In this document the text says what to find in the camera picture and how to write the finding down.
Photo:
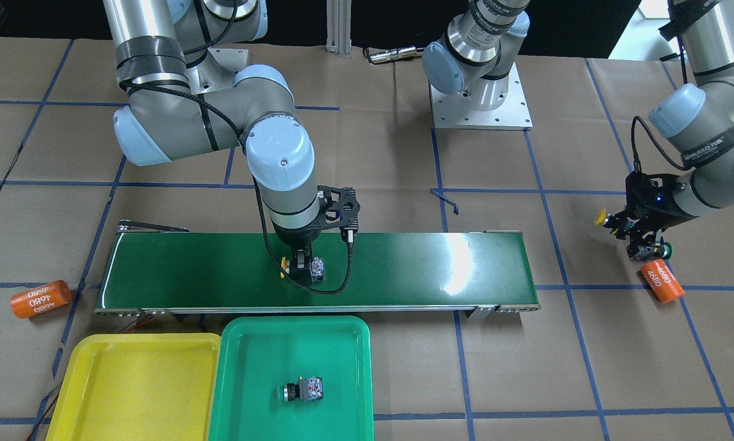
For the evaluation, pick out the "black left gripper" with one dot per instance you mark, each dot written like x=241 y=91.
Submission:
x=654 y=211

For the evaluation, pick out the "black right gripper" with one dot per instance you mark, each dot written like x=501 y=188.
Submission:
x=294 y=238

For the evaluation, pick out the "yellow push button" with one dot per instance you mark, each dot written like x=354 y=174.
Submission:
x=309 y=272
x=618 y=225

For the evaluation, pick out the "orange cylinder marked 4680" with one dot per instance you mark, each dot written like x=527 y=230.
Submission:
x=662 y=281

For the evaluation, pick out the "green mushroom push button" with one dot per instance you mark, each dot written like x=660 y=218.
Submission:
x=306 y=389

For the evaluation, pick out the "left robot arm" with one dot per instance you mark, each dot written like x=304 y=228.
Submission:
x=474 y=55

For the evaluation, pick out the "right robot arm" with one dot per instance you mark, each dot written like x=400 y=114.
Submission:
x=184 y=102

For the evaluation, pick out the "green plastic tray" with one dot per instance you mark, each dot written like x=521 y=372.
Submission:
x=259 y=355

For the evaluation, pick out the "green conveyor belt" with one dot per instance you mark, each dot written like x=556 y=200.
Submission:
x=232 y=273

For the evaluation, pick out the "yellow plastic tray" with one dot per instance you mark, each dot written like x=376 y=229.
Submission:
x=138 y=386

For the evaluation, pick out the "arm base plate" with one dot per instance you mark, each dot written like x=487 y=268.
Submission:
x=215 y=69
x=499 y=104

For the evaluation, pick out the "aluminium frame post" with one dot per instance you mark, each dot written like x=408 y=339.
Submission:
x=338 y=25

